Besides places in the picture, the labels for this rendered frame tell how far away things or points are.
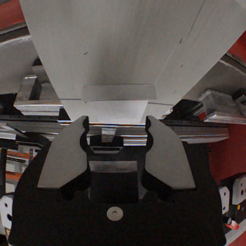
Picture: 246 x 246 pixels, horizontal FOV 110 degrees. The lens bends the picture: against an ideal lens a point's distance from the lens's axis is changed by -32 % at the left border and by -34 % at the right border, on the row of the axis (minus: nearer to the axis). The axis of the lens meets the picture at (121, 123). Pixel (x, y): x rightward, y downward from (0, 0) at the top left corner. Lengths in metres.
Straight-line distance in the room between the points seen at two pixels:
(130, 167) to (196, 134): 0.48
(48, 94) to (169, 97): 0.25
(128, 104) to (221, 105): 0.36
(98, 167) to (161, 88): 0.19
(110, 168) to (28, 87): 0.28
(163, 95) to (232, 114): 0.36
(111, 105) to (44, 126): 0.42
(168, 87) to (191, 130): 0.52
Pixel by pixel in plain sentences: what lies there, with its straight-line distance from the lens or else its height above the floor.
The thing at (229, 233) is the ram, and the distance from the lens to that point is 0.49.
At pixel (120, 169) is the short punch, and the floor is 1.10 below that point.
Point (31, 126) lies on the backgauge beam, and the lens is 0.60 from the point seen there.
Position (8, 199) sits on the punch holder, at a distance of 0.31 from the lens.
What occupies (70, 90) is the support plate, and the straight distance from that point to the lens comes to 0.17.
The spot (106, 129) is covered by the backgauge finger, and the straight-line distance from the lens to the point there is 0.30.
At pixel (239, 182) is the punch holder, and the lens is 0.45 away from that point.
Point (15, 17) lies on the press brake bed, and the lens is 0.48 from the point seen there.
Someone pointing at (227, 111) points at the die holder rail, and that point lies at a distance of 0.49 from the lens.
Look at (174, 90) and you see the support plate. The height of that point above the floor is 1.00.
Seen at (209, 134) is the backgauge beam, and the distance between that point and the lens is 0.76.
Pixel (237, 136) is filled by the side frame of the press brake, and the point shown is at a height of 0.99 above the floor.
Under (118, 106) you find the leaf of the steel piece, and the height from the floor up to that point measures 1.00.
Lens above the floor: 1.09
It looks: 19 degrees down
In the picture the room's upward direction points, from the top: 179 degrees clockwise
